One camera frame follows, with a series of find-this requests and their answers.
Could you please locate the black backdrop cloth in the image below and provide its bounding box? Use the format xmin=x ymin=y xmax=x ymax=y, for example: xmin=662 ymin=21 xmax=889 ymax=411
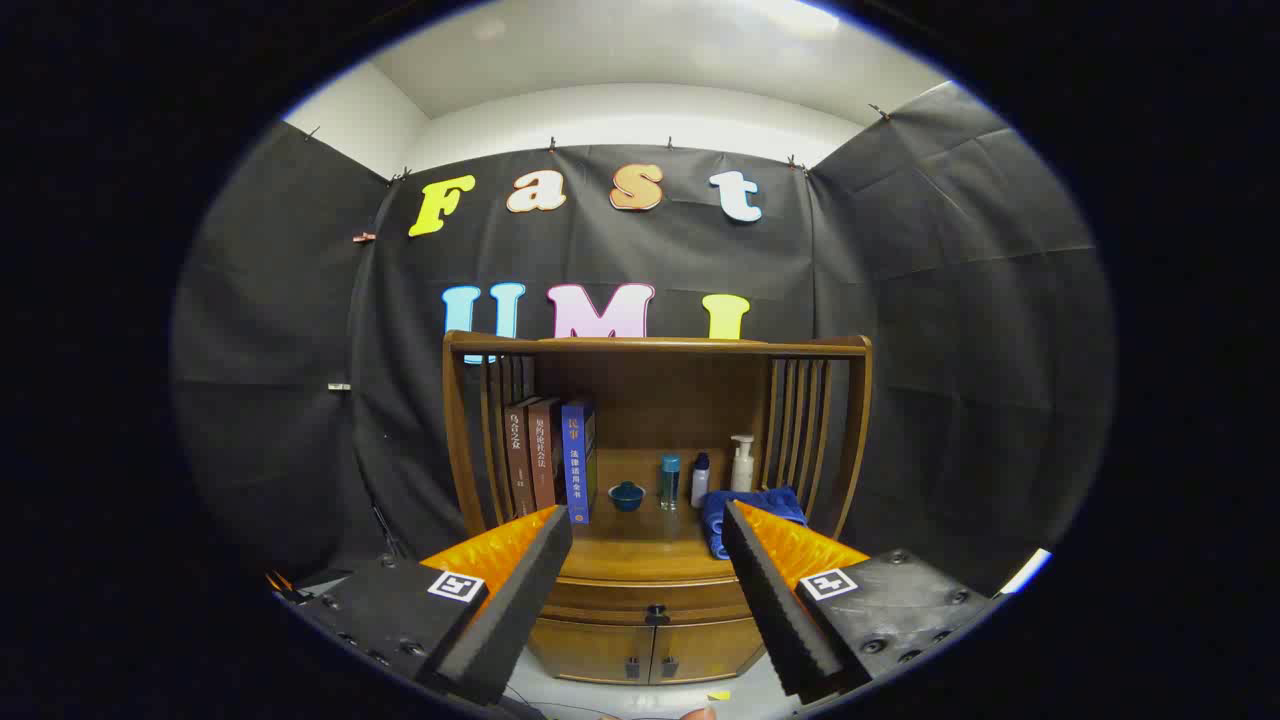
xmin=170 ymin=80 xmax=1116 ymax=601

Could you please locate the wooden drawer with black knob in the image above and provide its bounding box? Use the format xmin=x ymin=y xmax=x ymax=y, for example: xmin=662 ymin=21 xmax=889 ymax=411
xmin=541 ymin=577 xmax=753 ymax=627

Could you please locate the blue towel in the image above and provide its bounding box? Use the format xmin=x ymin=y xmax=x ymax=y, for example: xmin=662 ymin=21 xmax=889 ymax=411
xmin=700 ymin=486 xmax=807 ymax=561

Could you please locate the blue book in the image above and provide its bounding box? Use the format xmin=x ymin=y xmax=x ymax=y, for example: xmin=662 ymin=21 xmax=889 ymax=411
xmin=560 ymin=398 xmax=599 ymax=525

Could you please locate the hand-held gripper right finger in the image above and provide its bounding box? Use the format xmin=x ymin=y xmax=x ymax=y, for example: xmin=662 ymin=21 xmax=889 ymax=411
xmin=722 ymin=500 xmax=1001 ymax=705

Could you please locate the wooden cabinet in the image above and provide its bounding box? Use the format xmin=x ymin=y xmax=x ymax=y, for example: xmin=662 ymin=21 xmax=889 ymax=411
xmin=442 ymin=330 xmax=873 ymax=687

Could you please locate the wooden cabinet door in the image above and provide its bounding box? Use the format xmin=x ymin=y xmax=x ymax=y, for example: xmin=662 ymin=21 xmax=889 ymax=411
xmin=530 ymin=618 xmax=656 ymax=686
xmin=650 ymin=618 xmax=766 ymax=686

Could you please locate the wooden countertop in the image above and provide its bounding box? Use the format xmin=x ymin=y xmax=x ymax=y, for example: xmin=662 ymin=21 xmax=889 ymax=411
xmin=490 ymin=447 xmax=811 ymax=584

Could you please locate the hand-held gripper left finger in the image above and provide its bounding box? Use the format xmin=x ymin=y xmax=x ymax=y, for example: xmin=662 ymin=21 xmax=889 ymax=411
xmin=275 ymin=505 xmax=574 ymax=707

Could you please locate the dark brown book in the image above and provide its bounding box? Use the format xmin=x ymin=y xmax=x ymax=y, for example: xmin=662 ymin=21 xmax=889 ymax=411
xmin=503 ymin=398 xmax=538 ymax=521

